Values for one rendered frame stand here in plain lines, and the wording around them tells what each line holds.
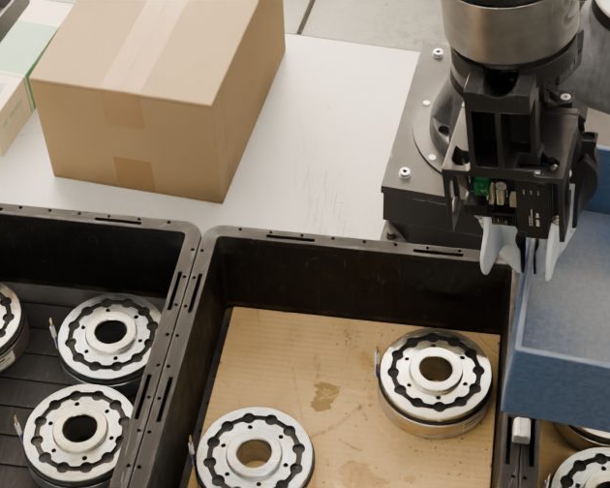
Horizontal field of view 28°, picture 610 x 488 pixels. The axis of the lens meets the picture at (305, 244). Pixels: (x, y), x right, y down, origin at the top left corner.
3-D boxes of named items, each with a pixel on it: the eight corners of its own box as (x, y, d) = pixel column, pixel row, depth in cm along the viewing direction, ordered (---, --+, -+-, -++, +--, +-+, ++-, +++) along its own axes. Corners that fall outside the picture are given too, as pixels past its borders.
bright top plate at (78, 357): (68, 295, 118) (67, 291, 117) (171, 296, 117) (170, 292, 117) (49, 381, 111) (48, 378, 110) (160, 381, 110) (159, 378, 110)
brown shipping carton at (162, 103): (134, 29, 170) (118, -69, 158) (286, 50, 166) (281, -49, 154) (53, 176, 151) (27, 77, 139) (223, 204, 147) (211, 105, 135)
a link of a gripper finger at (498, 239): (466, 315, 82) (460, 219, 76) (483, 252, 86) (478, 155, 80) (512, 320, 81) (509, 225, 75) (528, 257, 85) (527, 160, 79)
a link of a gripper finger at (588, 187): (526, 227, 81) (517, 128, 75) (531, 208, 82) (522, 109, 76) (597, 232, 79) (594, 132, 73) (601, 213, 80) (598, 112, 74)
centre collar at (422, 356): (413, 346, 112) (414, 342, 111) (467, 355, 111) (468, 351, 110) (403, 388, 109) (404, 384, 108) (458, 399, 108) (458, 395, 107)
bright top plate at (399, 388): (392, 322, 114) (392, 319, 114) (499, 342, 112) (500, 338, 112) (369, 410, 108) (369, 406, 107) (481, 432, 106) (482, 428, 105)
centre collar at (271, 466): (229, 430, 106) (229, 425, 106) (286, 434, 106) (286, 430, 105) (222, 478, 103) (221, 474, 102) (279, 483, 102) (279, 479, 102)
